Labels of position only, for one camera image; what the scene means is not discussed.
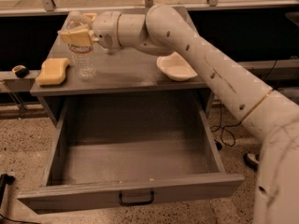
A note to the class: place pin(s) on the grey cabinet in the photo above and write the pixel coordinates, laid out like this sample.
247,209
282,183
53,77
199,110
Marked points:
123,71

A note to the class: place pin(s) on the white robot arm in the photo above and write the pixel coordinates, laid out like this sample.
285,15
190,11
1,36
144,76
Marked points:
267,114

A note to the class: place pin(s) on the low grey side shelf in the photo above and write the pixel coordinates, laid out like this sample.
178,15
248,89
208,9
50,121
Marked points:
274,70

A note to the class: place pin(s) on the black drawer handle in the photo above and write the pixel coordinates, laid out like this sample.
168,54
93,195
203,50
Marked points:
136,199

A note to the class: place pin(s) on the open grey top drawer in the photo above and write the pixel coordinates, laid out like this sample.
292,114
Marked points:
105,145

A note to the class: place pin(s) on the yellow sponge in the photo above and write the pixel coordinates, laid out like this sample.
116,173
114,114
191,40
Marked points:
53,72

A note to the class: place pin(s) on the black tape measure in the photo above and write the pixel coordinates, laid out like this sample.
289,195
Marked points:
20,71

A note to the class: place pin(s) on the metal window rail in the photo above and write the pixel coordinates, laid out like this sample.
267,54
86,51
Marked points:
93,0

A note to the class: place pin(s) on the clear water bottle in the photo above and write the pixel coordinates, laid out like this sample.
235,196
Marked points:
82,57

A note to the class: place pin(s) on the white bowl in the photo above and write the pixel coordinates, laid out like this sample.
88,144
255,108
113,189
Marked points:
175,67

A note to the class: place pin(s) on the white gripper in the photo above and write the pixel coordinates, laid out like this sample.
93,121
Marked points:
106,30

